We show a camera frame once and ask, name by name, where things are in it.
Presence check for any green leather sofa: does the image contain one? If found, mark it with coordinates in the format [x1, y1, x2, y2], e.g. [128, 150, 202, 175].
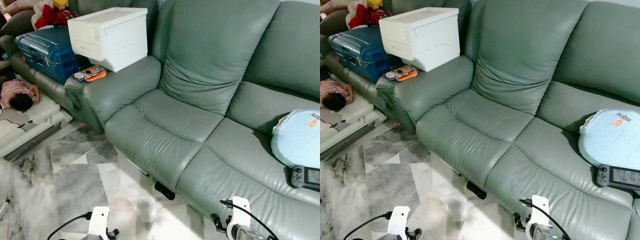
[0, 0, 321, 240]
[320, 0, 640, 240]

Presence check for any sleeping child in striped shirt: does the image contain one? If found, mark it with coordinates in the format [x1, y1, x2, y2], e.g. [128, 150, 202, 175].
[320, 79, 355, 112]
[0, 79, 41, 112]

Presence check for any blue hard suitcase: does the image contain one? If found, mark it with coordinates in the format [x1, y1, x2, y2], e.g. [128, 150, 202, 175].
[328, 26, 403, 84]
[15, 26, 91, 84]

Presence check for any white plastic storage box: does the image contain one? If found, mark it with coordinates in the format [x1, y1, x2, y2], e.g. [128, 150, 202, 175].
[67, 7, 149, 73]
[378, 7, 461, 73]

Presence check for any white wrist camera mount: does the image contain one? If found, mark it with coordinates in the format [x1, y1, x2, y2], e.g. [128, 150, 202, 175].
[226, 196, 252, 240]
[81, 206, 111, 240]
[387, 205, 412, 240]
[525, 194, 550, 240]

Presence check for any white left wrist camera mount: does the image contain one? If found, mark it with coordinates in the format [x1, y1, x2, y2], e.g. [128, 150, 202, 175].
[81, 206, 111, 240]
[387, 205, 412, 240]

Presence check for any white floor mattress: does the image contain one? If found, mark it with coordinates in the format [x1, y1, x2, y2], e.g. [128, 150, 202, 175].
[320, 90, 387, 162]
[0, 75, 73, 162]

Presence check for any red cloth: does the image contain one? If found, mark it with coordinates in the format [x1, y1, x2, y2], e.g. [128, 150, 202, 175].
[34, 4, 80, 30]
[348, 4, 393, 29]

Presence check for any light blue dotted pillow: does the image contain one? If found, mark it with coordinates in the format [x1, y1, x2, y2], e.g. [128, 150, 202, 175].
[270, 109, 321, 170]
[578, 108, 640, 171]

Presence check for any black sofa foot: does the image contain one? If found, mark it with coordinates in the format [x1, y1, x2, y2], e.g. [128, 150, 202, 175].
[154, 181, 177, 201]
[466, 180, 487, 200]

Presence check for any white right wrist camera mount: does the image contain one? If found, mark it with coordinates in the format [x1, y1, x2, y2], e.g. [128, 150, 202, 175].
[525, 194, 550, 240]
[226, 196, 252, 240]

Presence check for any black handheld controller with screen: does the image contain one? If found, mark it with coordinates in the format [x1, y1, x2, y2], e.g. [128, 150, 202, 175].
[285, 165, 321, 193]
[594, 164, 640, 191]

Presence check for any brown cushion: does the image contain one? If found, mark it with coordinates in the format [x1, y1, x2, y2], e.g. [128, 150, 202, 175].
[0, 9, 36, 37]
[320, 9, 349, 36]

